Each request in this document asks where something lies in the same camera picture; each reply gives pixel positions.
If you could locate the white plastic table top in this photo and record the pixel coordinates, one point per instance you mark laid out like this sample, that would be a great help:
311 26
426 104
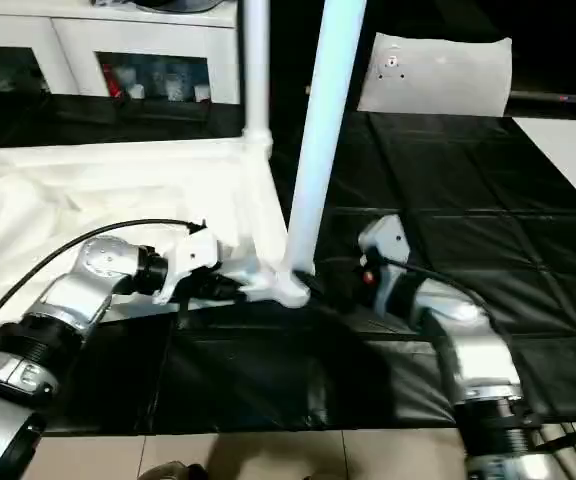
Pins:
98 190

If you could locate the white plastic table leg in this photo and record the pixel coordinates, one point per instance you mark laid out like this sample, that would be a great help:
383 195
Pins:
323 120
256 70

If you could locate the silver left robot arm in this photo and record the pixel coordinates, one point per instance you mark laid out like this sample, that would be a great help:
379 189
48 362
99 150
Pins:
68 310

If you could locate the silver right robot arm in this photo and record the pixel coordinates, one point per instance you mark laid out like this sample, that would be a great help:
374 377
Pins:
458 340

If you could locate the black work mat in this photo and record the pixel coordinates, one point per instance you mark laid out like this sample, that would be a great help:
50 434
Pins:
508 300

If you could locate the dark grey robot body part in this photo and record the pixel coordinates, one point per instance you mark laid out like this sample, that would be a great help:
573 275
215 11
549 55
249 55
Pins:
178 472

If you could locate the white plastic bag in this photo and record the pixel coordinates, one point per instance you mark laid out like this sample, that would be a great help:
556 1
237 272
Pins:
438 75

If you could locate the white flat board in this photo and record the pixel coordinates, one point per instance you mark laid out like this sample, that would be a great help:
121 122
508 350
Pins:
568 165

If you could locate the metal cooking pot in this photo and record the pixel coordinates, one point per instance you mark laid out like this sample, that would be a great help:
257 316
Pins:
168 4

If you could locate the white cabinet with glass doors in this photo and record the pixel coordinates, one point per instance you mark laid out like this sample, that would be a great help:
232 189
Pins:
28 50

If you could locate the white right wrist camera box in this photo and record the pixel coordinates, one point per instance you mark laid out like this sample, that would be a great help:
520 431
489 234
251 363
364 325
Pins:
383 240

